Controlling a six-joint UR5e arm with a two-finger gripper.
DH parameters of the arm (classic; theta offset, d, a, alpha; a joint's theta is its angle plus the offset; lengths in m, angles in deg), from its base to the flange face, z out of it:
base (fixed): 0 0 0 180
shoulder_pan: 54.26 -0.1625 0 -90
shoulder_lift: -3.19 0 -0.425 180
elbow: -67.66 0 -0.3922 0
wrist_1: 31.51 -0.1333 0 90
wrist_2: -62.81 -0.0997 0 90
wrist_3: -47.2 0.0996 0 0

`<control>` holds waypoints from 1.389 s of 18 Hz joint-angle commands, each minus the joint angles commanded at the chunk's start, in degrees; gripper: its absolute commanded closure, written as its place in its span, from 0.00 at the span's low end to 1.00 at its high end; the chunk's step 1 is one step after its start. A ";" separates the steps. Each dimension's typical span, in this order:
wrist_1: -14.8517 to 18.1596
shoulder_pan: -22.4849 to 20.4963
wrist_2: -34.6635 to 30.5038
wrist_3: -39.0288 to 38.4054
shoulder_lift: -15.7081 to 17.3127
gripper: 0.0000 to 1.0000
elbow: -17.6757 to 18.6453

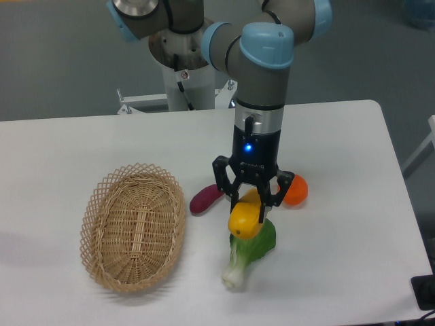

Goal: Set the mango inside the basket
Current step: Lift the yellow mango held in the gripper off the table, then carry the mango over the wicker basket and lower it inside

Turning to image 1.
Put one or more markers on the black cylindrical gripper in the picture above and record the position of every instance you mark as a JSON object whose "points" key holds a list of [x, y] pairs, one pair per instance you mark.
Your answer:
{"points": [[253, 161]]}

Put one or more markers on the yellow mango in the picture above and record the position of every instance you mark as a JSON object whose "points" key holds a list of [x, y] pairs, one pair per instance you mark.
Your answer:
{"points": [[244, 218]]}

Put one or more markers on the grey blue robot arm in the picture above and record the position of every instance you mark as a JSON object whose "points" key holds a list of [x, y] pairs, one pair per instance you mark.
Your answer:
{"points": [[257, 55]]}

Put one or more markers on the woven wicker basket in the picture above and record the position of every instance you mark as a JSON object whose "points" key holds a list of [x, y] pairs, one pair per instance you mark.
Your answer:
{"points": [[133, 228]]}

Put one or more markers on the orange tangerine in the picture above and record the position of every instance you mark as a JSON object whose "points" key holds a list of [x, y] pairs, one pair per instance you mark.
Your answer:
{"points": [[298, 192]]}

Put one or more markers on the purple sweet potato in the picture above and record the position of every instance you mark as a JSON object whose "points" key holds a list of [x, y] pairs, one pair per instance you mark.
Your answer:
{"points": [[204, 199]]}

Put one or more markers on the green bok choy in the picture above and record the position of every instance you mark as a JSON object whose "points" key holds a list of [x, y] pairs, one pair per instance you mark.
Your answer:
{"points": [[245, 252]]}

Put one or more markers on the black device at table edge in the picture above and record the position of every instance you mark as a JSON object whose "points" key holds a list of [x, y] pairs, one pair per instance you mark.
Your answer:
{"points": [[423, 287]]}

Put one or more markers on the white frame at right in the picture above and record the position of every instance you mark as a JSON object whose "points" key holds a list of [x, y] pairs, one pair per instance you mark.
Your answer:
{"points": [[420, 154]]}

